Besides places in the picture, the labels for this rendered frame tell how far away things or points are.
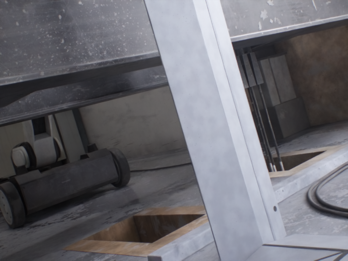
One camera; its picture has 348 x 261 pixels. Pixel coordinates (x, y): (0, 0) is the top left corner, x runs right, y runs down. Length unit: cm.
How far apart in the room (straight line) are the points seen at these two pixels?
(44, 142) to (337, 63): 150
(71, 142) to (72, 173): 212
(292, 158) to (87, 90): 83
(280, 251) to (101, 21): 54
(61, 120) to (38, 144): 193
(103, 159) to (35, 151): 34
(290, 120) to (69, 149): 236
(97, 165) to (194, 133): 148
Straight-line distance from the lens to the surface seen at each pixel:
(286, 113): 248
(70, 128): 434
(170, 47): 81
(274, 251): 86
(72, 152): 431
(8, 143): 410
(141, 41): 100
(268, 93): 243
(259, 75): 178
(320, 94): 256
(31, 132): 236
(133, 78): 195
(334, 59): 249
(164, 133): 363
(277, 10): 137
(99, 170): 226
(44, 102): 173
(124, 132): 404
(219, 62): 88
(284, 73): 258
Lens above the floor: 31
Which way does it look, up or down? 4 degrees down
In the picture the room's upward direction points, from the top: 16 degrees counter-clockwise
